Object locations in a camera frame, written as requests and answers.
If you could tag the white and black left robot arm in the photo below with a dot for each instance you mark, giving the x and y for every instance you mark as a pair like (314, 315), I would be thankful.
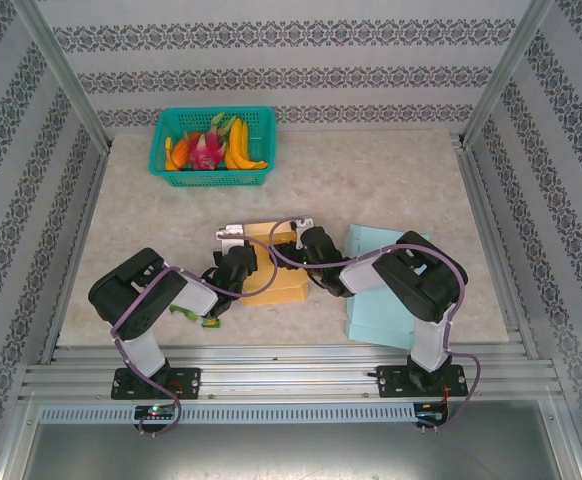
(141, 350)

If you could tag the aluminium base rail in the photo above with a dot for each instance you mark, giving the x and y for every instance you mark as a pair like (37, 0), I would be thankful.
(281, 375)

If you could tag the orange mango fruit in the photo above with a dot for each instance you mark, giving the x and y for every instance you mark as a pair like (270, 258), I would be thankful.
(178, 155)

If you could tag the yellow banana bunch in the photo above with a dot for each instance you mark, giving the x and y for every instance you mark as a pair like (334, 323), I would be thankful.
(238, 145)

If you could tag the grey metal tray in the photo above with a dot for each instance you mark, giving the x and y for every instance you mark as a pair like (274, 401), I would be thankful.
(291, 450)

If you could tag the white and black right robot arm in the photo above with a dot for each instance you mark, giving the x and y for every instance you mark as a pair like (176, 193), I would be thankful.
(431, 345)

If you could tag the pink dragon fruit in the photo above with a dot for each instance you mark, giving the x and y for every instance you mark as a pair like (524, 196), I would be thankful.
(206, 152)

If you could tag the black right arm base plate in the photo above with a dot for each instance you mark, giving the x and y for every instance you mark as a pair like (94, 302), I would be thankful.
(388, 382)

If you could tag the aluminium side rail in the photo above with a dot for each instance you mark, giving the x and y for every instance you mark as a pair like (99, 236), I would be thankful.
(89, 210)
(488, 225)

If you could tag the green snack packet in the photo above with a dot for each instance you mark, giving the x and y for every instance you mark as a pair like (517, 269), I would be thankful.
(183, 312)
(212, 323)

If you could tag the aluminium frame post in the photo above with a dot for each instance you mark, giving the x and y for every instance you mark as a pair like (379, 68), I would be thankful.
(508, 65)
(61, 70)

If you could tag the teal plastic basket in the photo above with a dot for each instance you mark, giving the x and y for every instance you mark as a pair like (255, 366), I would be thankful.
(211, 177)

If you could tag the orange paper box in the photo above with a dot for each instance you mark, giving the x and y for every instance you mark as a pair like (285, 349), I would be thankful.
(281, 295)

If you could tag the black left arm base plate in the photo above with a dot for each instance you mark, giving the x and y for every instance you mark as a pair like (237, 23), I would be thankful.
(191, 382)

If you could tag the light blue paper box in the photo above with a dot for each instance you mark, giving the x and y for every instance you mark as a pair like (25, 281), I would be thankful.
(371, 320)

